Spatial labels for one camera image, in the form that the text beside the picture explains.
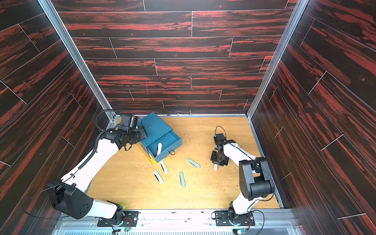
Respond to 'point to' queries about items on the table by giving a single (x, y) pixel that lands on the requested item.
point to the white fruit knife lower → (158, 176)
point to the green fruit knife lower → (182, 179)
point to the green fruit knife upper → (193, 162)
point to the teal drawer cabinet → (158, 130)
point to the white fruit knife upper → (164, 167)
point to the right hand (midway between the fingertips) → (219, 161)
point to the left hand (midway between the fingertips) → (147, 133)
